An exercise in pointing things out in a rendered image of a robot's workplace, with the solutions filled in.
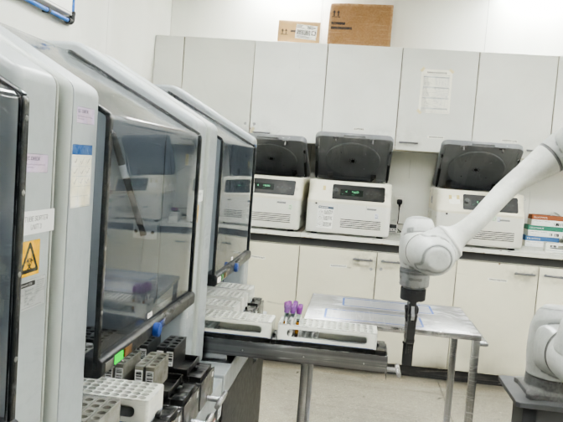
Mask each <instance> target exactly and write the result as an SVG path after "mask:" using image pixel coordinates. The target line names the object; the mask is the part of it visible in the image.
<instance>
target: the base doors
mask: <svg viewBox="0 0 563 422"><path fill-rule="evenodd" d="M299 247H300V254H299ZM250 251H251V255H257V256H264V257H266V259H265V260H263V259H257V258H249V264H248V276H247V285H253V286H255V295H254V297H260V298H262V300H264V306H263V311H267V315H275V316H276V322H275V330H278V322H279V321H280V320H281V318H282V317H284V302H285V301H292V303H293V302H294V301H298V304H303V309H302V318H304V317H305V314H306V311H307V308H308V305H309V302H310V300H311V298H312V294H313V293H317V294H325V295H334V296H351V297H359V298H369V299H373V297H374V299H377V300H386V301H403V302H407V301H404V300H402V299H401V298H400V287H401V285H400V283H399V282H400V264H392V263H383V262H381V261H382V260H384V261H394V262H397V261H399V262H400V258H399V255H398V254H389V253H380V252H378V256H377V252H368V251H358V250H341V249H332V248H323V247H314V246H305V245H294V244H276V243H266V242H256V241H250ZM298 258H299V265H298ZM353 258H357V259H364V260H369V259H372V260H373V262H371V261H362V260H353ZM376 258H377V266H376ZM330 264H332V265H346V266H347V268H341V267H330ZM456 267H457V270H456ZM369 268H372V269H373V270H369ZM375 268H376V275H375ZM380 268H382V269H383V270H382V271H380ZM297 269H298V276H297ZM515 272H518V273H523V274H533V275H536V276H530V275H515V274H514V273H515ZM544 275H552V276H559V277H561V276H562V277H563V269H556V268H546V267H538V266H529V265H511V264H502V263H493V262H483V261H474V260H457V261H456V262H455V264H454V265H453V267H452V268H451V269H450V270H449V271H448V272H446V273H445V274H443V275H436V276H432V275H430V281H429V287H427V288H426V299H425V300H424V301H423V302H417V303H420V304H429V305H438V306H455V307H461V309H462V310H463V312H464V313H465V314H466V316H467V317H468V319H469V320H470V321H472V322H473V324H474V325H475V327H476V328H477V329H478V330H479V331H480V333H481V334H482V335H483V337H484V338H485V340H486V341H487V342H488V347H480V349H479V358H478V373H485V374H492V375H508V376H524V373H525V367H526V347H527V339H528V333H529V325H530V323H531V320H532V318H533V316H534V314H535V313H536V312H537V311H538V309H539V308H541V307H542V306H543V305H545V304H553V305H562V306H563V279H558V278H551V277H544ZM455 276H456V279H455ZM374 278H375V285H374ZM488 278H494V279H503V280H508V282H499V281H491V280H488ZM537 282H538V283H537ZM454 284H455V288H454ZM296 292H297V298H296ZM453 293H454V296H453ZM535 298H536V299H535ZM452 302H453V304H452ZM377 332H378V335H377V341H384V342H385V343H386V346H387V352H388V363H392V364H396V363H398V364H400V365H401V359H402V349H403V343H402V341H404V333H397V332H382V331H377ZM450 343H451V338H450V340H449V338H446V337H430V336H422V335H415V342H414V347H413V356H412V365H411V366H416V367H423V368H439V369H447V370H448V361H449V352H450ZM471 344H472V341H471V340H463V339H458V340H457V357H456V366H455V371H463V372H468V370H469V362H470V353H471ZM448 346H449V348H448ZM447 354H448V357H447Z"/></svg>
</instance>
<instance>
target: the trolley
mask: <svg viewBox="0 0 563 422"><path fill-rule="evenodd" d="M405 305H407V302H403V301H386V300H377V299H369V298H359V297H351V296H334V295H325V294H317V293H313V294H312V298H311V300H310V302H309V305H308V308H307V311H306V314H305V317H304V318H307V319H315V320H324V321H332V322H347V323H356V324H364V325H373V326H377V331H382V332H397V333H404V330H405ZM416 305H417V306H418V307H419V312H418V314H417V316H418V317H417V322H416V332H415V335H422V336H430V337H446V338H451V343H450V352H449V361H448V370H447V387H446V396H445V405H444V414H443V422H450V418H451V409H452V393H453V384H454V375H455V366H456V357H457V340H458V339H463V340H471V341H472V344H471V353H470V362H469V370H468V379H467V396H466V404H465V413H464V421H463V422H473V409H474V400H475V392H476V382H477V374H478V358H479V349H480V347H488V342H487V341H486V340H485V338H484V337H483V335H482V334H481V333H480V331H479V330H478V329H477V328H476V327H475V325H474V324H473V322H472V321H470V320H469V319H468V317H467V316H466V314H465V313H464V312H463V310H462V309H461V307H455V306H438V305H429V304H420V303H416ZM312 374H313V364H306V363H301V372H300V383H299V395H298V405H297V422H309V415H310V405H311V394H312Z"/></svg>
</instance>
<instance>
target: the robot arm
mask: <svg viewBox="0 0 563 422"><path fill-rule="evenodd" d="M561 171H563V127H562V128H561V129H559V130H558V131H556V132H554V133H553V134H551V135H550V136H549V137H547V138H546V139H545V140H544V141H543V142H542V143H540V144H539V145H538V146H537V147H536V148H535V149H534V150H533V151H532V152H531V153H530V154H529V155H528V156H527V157H526V158H525V159H524V160H523V161H522V162H521V163H520V164H519V165H518V166H517V167H515V168H514V169H513V170H512V171H511V172H510V173H508V174H507V175H506V176H505V177H504V178H503V179H502V180H500V181H499V182H498V183H497V184H496V185H495V186H494V187H493V189H492V190H491V191H490V192H489V193H488V194H487V195H486V197H485V198H484V199H483V200H482V201H481V202H480V203H479V204H478V206H477V207H476V208H475V209H474V210H473V211H472V212H471V213H470V214H469V215H468V216H467V217H466V218H464V219H463V220H461V221H460V222H458V223H456V224H454V225H452V226H448V227H446V226H441V225H439V226H437V227H435V226H434V223H433V221H432V219H429V218H426V217H422V216H413V217H409V218H407V219H406V220H405V222H404V225H403V228H402V230H401V233H400V246H399V258H400V282H399V283H400V285H401V287H400V298H401V299H402V300H404V301H407V305H405V330H404V341H402V343H403V349H402V359H401V365H406V366H411V365H412V356H413V347H414V342H415V332H416V322H417V317H418V316H417V314H418V312H419V307H418V306H417V305H416V303H417V302H423V301H424V300H425V299H426V288H427V287H429V281H430V275H432V276H436V275H443V274H445V273H446V272H448V271H449V270H450V269H451V268H452V267H453V265H454V264H455V262H456V261H457V260H458V259H459V258H460V257H461V256H462V249H463V247H464V246H465V244H466V243H467V242H468V241H469V240H470V239H472V238H473V237H474V236H475V235H476V234H478V233H479V232H480V231H481V230H482V229H483V228H484V227H485V226H486V225H487V224H488V223H489V222H490V221H491V220H492V219H493V218H494V217H495V216H496V215H497V214H498V212H499V211H500V210H501V209H502V208H503V207H504V206H505V205H506V204H507V203H508V202H509V201H510V200H511V199H512V198H513V197H514V196H515V195H517V194H518V193H519V192H521V191H522V190H524V189H525V188H527V187H528V186H530V185H532V184H534V183H537V182H539V181H541V180H543V179H545V178H548V177H550V176H553V175H555V174H557V173H558V172H561ZM514 381H515V382H516V383H517V384H518V385H519V386H520V387H521V388H522V390H523V391H524V393H525V398H527V399H532V400H545V401H553V402H561V403H563V306H562V305H553V304H545V305H543V306H542V307H541V308H539V309H538V311H537V312H536V313H535V315H534V316H533V318H532V320H531V323H530V325H529V333H528V339H527V347H526V367H525V373H524V376H514Z"/></svg>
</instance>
